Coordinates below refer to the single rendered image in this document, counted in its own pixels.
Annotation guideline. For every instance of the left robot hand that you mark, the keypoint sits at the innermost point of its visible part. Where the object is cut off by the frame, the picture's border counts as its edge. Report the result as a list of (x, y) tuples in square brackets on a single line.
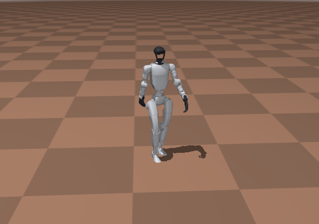
[(185, 102)]

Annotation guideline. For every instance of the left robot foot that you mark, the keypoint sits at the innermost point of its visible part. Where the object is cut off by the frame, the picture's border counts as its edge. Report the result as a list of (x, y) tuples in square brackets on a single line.
[(162, 152)]

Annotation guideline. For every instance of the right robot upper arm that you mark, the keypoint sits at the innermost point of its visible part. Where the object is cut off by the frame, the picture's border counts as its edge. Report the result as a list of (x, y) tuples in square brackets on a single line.
[(146, 71)]

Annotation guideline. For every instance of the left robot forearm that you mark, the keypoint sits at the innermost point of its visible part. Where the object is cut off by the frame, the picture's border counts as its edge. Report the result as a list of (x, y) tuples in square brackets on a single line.
[(181, 91)]

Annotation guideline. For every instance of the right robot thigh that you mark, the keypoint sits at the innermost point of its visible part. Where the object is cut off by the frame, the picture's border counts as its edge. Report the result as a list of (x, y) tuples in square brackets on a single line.
[(153, 114)]

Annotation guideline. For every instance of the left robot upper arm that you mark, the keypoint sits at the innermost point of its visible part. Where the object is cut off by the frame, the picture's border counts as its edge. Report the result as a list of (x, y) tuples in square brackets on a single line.
[(173, 72)]

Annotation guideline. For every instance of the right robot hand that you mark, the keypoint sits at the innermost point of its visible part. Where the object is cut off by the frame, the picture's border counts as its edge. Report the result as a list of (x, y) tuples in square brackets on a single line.
[(141, 102)]

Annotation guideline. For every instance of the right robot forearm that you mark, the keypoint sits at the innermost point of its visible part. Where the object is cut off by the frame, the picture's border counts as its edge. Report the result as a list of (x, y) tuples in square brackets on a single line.
[(142, 91)]

